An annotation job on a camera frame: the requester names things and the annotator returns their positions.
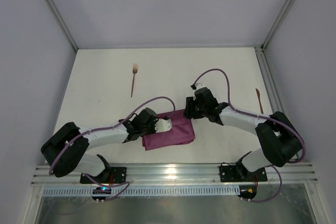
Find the right corner frame post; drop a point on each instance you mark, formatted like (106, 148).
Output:
(282, 14)

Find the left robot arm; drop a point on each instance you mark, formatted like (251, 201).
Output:
(65, 151)

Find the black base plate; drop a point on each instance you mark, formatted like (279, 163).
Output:
(112, 175)
(232, 173)

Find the right controller board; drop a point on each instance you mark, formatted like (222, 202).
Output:
(247, 192)

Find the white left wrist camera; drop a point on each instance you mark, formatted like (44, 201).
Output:
(163, 125)

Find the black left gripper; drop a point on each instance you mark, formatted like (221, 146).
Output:
(153, 125)

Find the aluminium rail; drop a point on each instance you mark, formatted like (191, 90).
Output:
(175, 174)
(273, 85)

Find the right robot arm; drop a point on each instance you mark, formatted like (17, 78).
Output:
(278, 139)

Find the purple cloth napkin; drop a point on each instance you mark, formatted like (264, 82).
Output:
(182, 133)

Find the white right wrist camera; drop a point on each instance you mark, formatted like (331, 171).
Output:
(197, 86)

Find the slotted grey cable duct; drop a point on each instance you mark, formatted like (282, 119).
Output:
(143, 191)

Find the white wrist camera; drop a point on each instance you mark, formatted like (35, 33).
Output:
(197, 86)
(163, 125)

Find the aluminium front rail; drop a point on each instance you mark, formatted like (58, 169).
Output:
(175, 174)

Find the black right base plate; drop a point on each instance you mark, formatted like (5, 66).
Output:
(232, 173)

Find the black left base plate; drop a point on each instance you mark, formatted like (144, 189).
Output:
(112, 175)

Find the left controller board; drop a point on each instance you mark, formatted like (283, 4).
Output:
(101, 193)

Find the left corner frame post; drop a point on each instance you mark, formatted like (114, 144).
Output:
(61, 23)

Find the aluminium right side rail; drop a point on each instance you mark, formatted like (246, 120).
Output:
(273, 85)

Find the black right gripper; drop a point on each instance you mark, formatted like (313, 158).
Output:
(189, 108)

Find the controller board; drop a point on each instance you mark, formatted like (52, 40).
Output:
(247, 192)
(101, 193)

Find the corner frame post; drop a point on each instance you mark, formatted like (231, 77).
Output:
(61, 23)
(282, 14)

